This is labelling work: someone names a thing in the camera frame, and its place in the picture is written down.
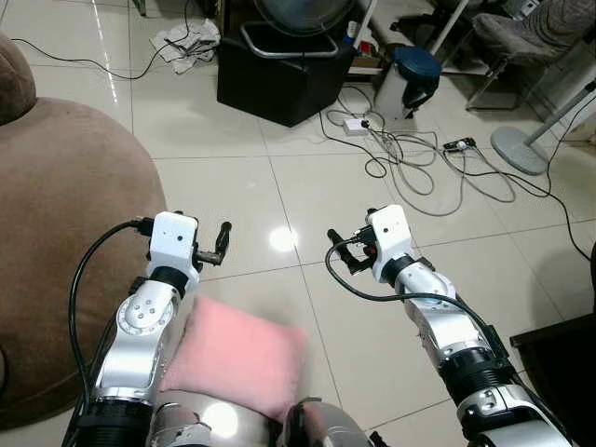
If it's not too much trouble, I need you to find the pink embroidered pillow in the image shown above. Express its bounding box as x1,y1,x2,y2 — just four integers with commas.
160,296,310,425

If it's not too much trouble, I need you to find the brown round velvet sofa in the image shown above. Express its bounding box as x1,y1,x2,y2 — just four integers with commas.
0,33,169,431

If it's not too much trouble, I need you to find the white power strip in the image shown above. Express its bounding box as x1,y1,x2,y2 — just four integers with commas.
343,116,371,136

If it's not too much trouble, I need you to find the silver robot right leg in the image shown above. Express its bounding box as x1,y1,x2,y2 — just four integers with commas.
284,398,383,447

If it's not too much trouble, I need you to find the silver robot leg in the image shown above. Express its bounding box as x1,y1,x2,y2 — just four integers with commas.
284,398,383,447
149,400,280,447

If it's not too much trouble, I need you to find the silver robot left leg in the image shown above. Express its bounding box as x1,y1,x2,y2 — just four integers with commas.
149,400,280,447

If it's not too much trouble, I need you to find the white appliance with blue lid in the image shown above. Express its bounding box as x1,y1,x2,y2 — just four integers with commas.
377,45,443,120

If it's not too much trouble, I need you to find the crumpled white cloth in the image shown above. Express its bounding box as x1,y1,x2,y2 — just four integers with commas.
152,19,222,74

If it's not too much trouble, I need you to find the black round fan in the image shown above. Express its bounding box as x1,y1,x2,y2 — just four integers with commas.
253,0,357,38

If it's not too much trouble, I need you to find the black low cabinet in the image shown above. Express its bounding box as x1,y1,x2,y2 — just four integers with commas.
510,317,596,447

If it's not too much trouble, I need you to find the brown cushioned metal chair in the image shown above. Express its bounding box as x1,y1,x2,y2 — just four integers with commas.
466,0,596,111

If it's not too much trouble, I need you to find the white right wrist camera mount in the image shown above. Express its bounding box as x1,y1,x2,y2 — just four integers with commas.
366,207,417,282

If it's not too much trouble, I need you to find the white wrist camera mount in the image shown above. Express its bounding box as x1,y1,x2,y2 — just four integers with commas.
149,212,200,280
366,207,417,282

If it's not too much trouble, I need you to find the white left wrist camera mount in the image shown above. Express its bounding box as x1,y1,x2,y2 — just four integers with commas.
149,212,200,280

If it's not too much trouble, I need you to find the grey looped floor cable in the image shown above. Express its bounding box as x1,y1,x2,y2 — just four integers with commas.
368,126,519,221

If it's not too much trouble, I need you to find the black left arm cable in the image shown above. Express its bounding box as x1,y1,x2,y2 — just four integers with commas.
67,218,155,439

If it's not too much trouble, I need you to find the black box with chrome handle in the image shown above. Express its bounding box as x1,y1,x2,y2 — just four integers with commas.
216,20,357,129

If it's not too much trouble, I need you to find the grey pedestal fan stand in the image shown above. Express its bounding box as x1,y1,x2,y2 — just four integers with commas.
491,79,596,176

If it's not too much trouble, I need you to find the thin black floor cable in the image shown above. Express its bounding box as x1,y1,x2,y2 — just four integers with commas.
0,35,221,81

